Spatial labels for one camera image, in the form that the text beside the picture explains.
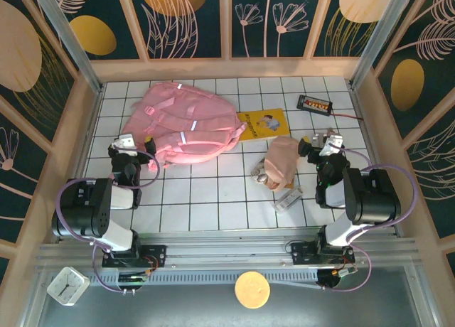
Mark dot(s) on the beige plush toy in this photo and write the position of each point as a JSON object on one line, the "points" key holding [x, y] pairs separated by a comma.
{"points": [[281, 156]]}

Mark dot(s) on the pink backpack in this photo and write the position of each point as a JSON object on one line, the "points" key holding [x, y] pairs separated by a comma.
{"points": [[185, 121]]}

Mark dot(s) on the yellow picture book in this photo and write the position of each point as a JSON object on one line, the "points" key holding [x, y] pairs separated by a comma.
{"points": [[263, 122]]}

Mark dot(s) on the clear plastic box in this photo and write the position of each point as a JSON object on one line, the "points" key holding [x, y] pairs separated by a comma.
{"points": [[288, 199]]}

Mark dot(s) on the small patterned pouch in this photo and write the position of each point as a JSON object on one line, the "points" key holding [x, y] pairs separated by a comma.
{"points": [[258, 174]]}

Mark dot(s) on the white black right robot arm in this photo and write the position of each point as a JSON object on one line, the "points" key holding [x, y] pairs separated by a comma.
{"points": [[373, 199]]}

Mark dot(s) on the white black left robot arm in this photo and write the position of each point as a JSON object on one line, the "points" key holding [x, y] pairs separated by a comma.
{"points": [[81, 206]]}

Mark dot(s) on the silver metal block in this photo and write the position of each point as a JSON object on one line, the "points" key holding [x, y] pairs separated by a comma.
{"points": [[317, 139]]}

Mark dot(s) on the black charger board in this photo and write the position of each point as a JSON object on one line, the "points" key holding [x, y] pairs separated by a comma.
{"points": [[314, 104]]}

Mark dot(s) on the white alarm clock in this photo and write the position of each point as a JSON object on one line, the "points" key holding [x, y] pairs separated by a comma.
{"points": [[67, 286]]}

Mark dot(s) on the round yellow cork disc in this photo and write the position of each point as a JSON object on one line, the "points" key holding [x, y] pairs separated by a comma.
{"points": [[252, 289]]}

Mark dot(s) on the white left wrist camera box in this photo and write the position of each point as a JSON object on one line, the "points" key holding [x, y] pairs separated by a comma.
{"points": [[124, 144]]}

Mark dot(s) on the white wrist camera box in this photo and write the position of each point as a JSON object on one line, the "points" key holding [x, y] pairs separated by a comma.
{"points": [[124, 144], [332, 144]]}

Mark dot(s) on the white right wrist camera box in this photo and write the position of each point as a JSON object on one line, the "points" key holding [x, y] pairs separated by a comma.
{"points": [[332, 144]]}

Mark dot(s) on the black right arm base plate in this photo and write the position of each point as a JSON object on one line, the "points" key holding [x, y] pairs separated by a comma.
{"points": [[302, 252]]}

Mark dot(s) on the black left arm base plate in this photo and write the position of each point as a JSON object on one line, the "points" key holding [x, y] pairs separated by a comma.
{"points": [[156, 254]]}

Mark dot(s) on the aluminium frame post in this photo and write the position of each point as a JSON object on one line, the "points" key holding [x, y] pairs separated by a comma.
{"points": [[377, 39], [71, 42]]}

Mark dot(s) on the aluminium mounting rail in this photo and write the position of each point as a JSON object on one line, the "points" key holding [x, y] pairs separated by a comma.
{"points": [[227, 250]]}

